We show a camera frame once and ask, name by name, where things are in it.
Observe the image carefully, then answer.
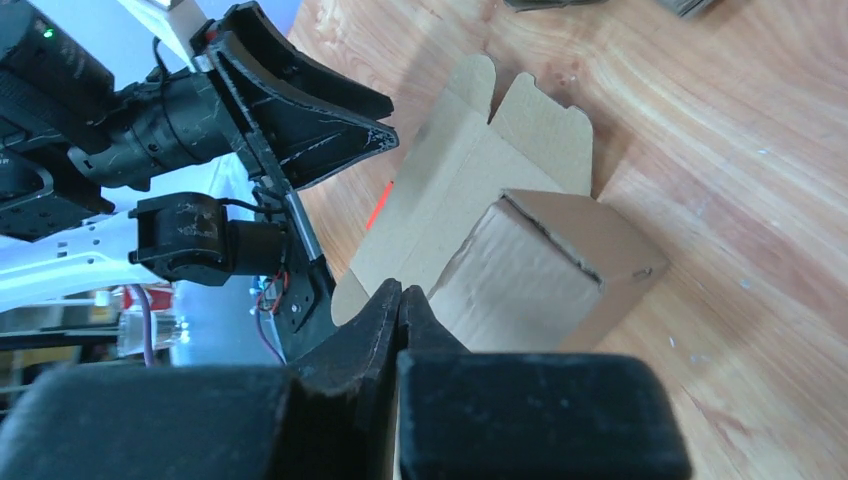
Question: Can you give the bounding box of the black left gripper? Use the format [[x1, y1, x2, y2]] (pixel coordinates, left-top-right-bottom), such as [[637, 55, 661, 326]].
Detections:
[[68, 1, 399, 360]]

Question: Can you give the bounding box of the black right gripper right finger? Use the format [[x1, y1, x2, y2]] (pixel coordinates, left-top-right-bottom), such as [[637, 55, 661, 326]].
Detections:
[[398, 285, 469, 354]]

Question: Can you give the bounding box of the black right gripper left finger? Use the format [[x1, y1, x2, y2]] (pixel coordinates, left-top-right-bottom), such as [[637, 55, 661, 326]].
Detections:
[[286, 279, 402, 479]]

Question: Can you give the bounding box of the brown cardboard box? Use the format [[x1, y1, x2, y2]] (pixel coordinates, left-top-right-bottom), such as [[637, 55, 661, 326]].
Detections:
[[332, 55, 669, 352]]

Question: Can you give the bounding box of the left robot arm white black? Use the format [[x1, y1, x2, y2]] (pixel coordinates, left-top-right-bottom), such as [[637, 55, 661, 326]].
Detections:
[[1, 1, 399, 365]]

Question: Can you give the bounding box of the small red block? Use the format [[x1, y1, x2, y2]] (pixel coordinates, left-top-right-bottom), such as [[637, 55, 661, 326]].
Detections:
[[365, 181, 395, 230]]

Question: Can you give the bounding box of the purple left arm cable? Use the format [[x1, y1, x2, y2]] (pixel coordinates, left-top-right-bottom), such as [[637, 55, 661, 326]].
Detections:
[[125, 283, 160, 369]]

